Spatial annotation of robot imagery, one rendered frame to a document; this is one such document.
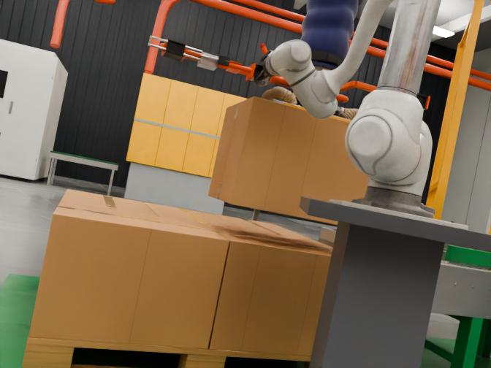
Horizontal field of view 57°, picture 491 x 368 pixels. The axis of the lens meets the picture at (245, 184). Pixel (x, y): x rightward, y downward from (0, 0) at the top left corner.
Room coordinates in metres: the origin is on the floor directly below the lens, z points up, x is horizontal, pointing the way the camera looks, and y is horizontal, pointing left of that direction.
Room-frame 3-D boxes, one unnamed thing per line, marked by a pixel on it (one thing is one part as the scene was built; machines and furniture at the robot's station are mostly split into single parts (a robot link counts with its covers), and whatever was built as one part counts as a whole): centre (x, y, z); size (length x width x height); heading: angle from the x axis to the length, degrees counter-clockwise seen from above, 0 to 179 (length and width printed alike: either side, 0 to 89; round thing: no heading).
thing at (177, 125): (9.52, 1.42, 1.24); 2.22 x 0.91 x 2.48; 105
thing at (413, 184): (1.32, -0.43, 0.93); 0.18 x 0.16 x 0.22; 147
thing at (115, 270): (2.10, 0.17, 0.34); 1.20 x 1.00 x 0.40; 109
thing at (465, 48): (3.05, -1.27, 1.05); 0.87 x 0.10 x 2.10; 161
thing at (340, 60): (1.91, -0.21, 1.31); 0.23 x 0.23 x 0.04
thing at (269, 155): (1.91, -0.19, 0.87); 0.60 x 0.40 x 0.40; 107
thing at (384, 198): (1.33, -0.45, 0.79); 0.22 x 0.18 x 0.06; 96
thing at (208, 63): (1.77, 0.24, 1.19); 0.07 x 0.07 x 0.04; 17
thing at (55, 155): (8.84, 3.15, 0.32); 1.25 x 0.50 x 0.64; 105
